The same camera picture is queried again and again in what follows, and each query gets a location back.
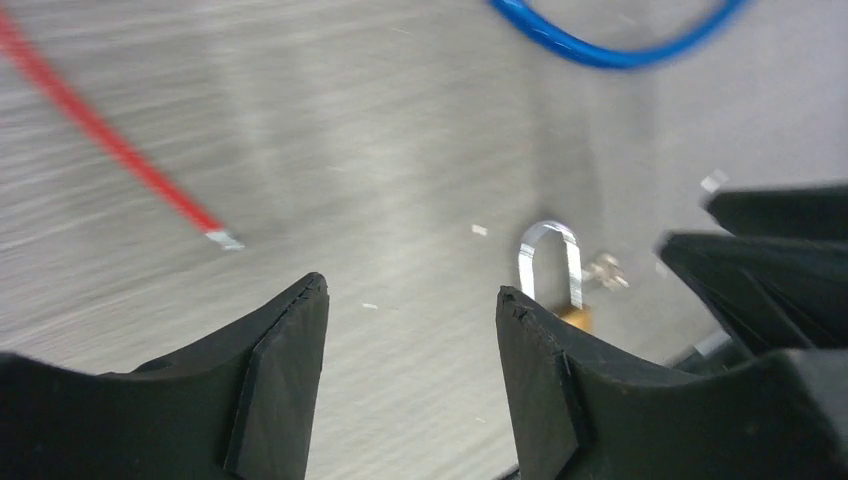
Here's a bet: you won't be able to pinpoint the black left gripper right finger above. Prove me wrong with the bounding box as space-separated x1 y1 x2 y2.
496 287 847 479

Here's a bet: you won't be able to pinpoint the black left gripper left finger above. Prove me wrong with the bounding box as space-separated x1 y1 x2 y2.
1 273 329 479

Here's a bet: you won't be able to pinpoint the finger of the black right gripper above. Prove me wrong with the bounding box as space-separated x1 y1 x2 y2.
659 232 847 355
704 185 847 241

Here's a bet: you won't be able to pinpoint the brass padlock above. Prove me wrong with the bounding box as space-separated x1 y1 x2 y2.
517 220 592 333

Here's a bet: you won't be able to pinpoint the padlock keys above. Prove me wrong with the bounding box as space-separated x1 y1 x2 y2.
582 253 629 291

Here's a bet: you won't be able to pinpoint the red cable lock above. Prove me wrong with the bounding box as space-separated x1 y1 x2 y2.
1 9 245 251

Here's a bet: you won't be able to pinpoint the blue cable lock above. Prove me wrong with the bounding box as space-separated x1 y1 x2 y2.
489 1 750 71

